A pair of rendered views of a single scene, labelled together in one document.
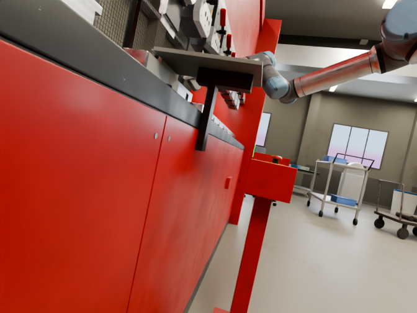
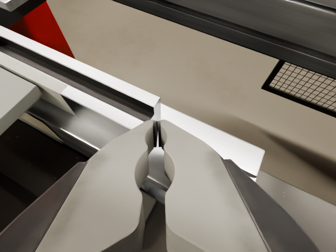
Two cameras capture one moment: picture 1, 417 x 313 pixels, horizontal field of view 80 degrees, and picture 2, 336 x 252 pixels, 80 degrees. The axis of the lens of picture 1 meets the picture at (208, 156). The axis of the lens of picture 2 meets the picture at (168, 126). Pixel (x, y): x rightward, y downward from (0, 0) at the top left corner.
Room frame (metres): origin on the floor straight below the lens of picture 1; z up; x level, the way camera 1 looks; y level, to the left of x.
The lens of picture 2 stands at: (0.90, 0.09, 1.11)
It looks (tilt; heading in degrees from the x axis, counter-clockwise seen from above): 62 degrees down; 105
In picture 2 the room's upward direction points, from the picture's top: 2 degrees clockwise
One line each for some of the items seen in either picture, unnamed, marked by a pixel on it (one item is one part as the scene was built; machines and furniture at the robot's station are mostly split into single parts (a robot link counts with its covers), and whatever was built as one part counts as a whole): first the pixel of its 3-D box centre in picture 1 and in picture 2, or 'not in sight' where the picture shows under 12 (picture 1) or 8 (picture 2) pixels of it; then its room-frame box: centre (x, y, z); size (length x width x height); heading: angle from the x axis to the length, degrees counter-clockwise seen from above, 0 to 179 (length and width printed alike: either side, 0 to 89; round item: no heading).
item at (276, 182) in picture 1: (269, 170); not in sight; (0.94, -0.24, 0.75); 0.20 x 0.16 x 0.18; 171
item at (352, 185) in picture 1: (352, 182); not in sight; (7.81, -4.59, 0.63); 0.64 x 0.56 x 1.26; 71
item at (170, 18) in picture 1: (170, 13); not in sight; (0.70, 0.18, 1.13); 0.10 x 0.02 x 0.10; 169
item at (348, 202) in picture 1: (336, 185); not in sight; (4.70, -2.47, 0.57); 1.21 x 0.71 x 1.14; 166
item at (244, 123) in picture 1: (223, 118); not in sight; (2.97, -0.08, 1.15); 0.85 x 0.25 x 2.30; 79
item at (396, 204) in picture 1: (403, 204); not in sight; (6.84, -5.52, 0.36); 0.59 x 0.58 x 0.71; 163
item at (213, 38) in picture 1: (208, 33); not in sight; (1.07, 0.11, 1.26); 0.15 x 0.09 x 0.17; 169
